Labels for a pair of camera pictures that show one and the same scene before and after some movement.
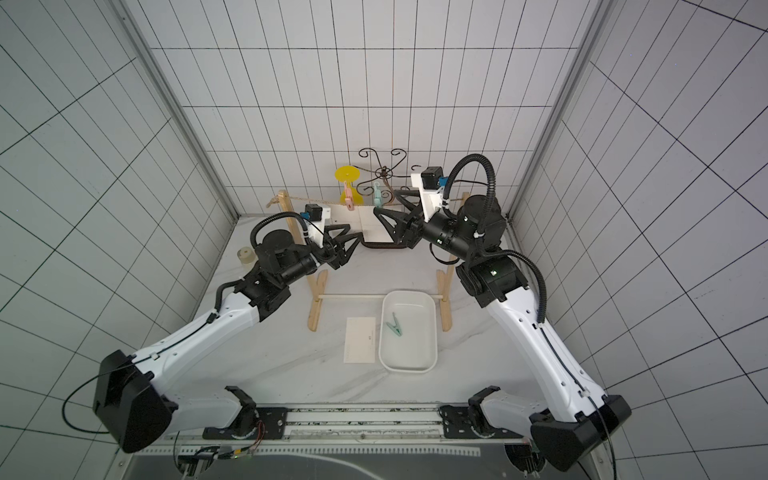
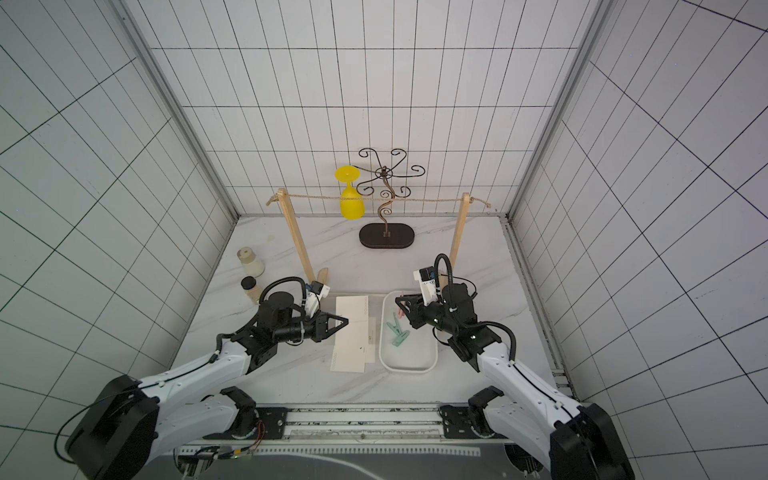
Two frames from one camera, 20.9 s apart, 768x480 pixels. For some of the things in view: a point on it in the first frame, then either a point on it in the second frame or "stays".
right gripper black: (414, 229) to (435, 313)
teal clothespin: (377, 197) to (396, 328)
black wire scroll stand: (383, 174) stays
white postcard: (341, 215) to (354, 335)
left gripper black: (336, 260) to (321, 324)
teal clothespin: (396, 328) to (400, 339)
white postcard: (360, 340) to (349, 354)
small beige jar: (247, 255) stays
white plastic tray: (408, 335) stays
